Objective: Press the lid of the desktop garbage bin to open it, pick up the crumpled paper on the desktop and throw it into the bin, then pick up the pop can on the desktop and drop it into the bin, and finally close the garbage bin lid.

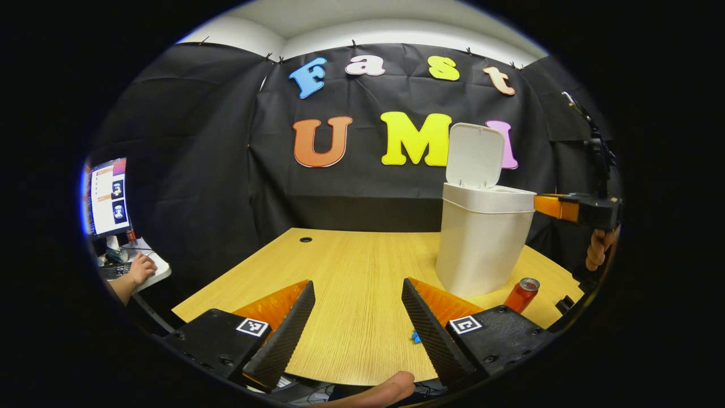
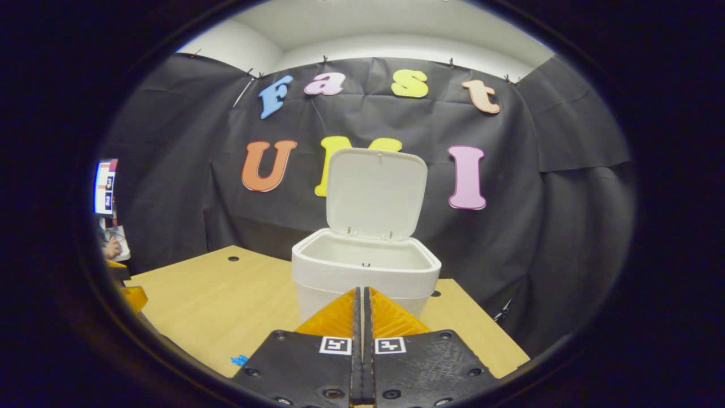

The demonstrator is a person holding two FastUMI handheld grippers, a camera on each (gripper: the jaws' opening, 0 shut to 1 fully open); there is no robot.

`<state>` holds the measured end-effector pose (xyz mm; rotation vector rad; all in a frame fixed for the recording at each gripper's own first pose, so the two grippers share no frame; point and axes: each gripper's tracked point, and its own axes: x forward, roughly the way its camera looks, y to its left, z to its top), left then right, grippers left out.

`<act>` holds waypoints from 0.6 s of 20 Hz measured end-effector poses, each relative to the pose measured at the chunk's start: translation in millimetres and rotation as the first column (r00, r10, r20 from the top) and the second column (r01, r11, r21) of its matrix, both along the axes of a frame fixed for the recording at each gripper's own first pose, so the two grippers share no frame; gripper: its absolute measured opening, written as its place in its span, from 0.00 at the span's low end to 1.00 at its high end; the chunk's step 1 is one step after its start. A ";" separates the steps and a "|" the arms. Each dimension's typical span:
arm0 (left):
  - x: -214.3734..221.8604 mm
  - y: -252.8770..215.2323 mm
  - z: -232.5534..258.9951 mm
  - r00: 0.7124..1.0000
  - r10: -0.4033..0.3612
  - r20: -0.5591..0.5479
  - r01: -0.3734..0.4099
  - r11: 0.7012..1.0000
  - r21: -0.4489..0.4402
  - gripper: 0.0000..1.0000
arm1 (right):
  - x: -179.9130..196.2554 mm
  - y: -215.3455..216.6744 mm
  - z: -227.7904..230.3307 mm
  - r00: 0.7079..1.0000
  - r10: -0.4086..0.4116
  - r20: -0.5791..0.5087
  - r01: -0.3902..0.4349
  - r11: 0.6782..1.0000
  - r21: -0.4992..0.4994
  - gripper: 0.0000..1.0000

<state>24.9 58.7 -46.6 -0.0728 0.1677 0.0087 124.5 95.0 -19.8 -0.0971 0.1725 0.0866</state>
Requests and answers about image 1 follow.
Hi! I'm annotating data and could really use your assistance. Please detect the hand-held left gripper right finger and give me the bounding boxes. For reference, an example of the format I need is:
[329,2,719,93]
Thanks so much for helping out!
[401,277,553,389]

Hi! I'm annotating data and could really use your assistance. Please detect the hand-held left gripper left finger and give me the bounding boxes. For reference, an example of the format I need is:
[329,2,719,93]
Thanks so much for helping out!
[164,279,316,393]

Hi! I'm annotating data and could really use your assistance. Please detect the white desktop garbage bin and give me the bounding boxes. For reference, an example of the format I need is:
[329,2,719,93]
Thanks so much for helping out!
[435,123,536,299]

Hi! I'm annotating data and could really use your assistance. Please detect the red pop can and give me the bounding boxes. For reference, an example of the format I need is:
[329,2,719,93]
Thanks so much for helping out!
[503,278,540,314]

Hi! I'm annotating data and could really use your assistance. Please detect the wooden desktop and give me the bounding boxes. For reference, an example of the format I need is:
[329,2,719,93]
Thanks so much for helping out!
[172,228,584,387]

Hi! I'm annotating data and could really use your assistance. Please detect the white side desk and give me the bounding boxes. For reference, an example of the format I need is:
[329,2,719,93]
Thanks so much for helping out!
[97,238,172,294]

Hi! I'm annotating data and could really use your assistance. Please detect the computer monitor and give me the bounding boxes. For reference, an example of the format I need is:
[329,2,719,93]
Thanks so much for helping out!
[84,158,131,237]

